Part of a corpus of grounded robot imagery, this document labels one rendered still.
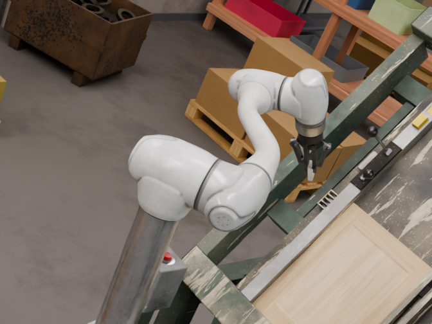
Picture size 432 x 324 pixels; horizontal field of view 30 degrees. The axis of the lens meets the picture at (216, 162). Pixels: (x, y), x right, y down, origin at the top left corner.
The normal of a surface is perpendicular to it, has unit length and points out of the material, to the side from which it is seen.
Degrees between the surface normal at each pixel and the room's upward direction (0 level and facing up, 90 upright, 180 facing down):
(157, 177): 94
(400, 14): 90
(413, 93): 54
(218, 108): 90
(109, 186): 0
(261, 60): 90
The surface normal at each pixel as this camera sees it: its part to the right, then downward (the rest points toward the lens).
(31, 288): 0.37, -0.83
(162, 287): 0.60, 0.56
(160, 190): -0.34, 0.32
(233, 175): 0.40, -0.66
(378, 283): -0.36, -0.45
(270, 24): -0.59, 0.15
